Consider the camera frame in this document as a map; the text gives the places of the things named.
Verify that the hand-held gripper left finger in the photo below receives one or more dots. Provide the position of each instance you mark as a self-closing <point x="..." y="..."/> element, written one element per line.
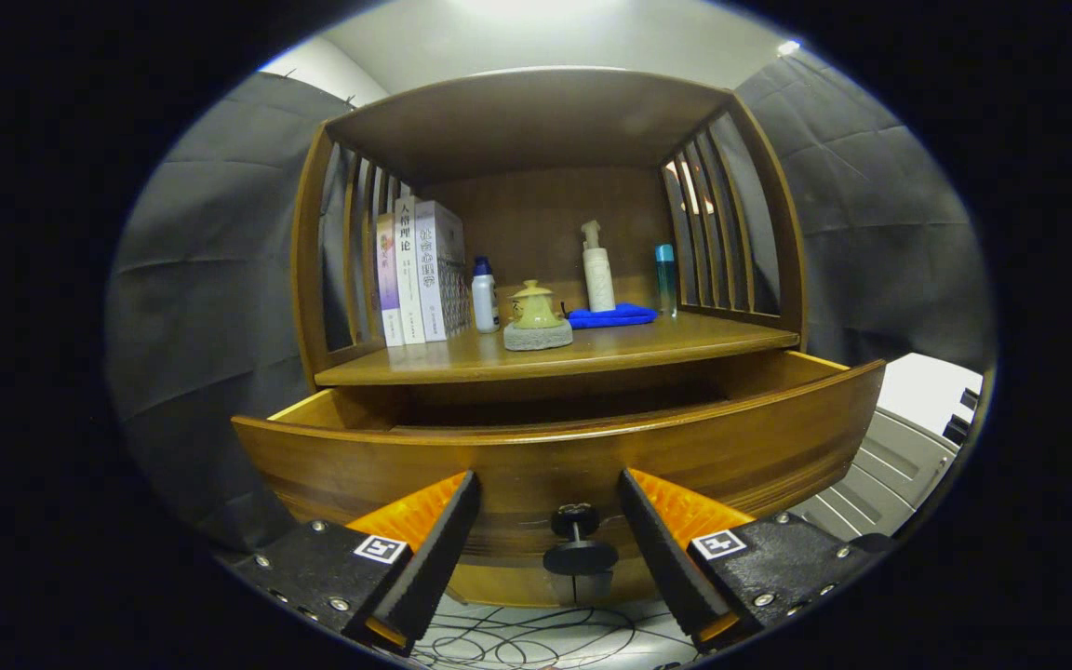
<point x="434" y="558"/>

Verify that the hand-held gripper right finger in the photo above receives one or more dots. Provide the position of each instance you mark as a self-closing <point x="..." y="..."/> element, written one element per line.
<point x="666" y="558"/>

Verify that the wooden drawer with black knob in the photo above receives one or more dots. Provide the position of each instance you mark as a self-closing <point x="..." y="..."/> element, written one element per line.
<point x="517" y="465"/>

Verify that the grey and yellow sponge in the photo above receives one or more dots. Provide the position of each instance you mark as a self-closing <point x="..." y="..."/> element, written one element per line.
<point x="537" y="337"/>

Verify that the wooden countertop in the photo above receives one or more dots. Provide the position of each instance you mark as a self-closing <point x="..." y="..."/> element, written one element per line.
<point x="610" y="344"/>

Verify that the grey filing cabinet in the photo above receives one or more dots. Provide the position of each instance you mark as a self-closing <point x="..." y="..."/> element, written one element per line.
<point x="917" y="391"/>

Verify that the wooden cabinet with slatted sides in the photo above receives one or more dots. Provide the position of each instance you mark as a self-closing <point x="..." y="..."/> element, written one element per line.
<point x="527" y="121"/>

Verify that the blue folded cloth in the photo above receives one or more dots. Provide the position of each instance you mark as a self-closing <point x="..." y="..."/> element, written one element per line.
<point x="615" y="316"/>

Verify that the white bottle with blue cap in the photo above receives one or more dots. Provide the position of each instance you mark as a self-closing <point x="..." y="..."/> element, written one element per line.
<point x="485" y="302"/>

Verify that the yellow lidded teacup with saucer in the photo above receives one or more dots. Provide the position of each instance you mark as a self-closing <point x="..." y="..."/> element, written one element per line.
<point x="534" y="307"/>

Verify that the clear bottle with teal cap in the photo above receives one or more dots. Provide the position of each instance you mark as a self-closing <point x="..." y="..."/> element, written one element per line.
<point x="665" y="279"/>

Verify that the thin purple book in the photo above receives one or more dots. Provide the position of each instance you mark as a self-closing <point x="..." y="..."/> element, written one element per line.
<point x="389" y="279"/>

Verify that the white book with patterned cover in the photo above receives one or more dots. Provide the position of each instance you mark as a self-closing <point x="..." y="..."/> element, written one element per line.
<point x="431" y="270"/>

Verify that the tall white book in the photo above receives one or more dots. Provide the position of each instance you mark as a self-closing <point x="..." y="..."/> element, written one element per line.
<point x="408" y="270"/>

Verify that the white pump bottle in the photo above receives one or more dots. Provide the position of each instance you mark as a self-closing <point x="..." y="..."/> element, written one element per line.
<point x="599" y="274"/>

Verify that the small ceiling light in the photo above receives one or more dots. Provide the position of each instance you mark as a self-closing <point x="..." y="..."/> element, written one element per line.
<point x="787" y="46"/>

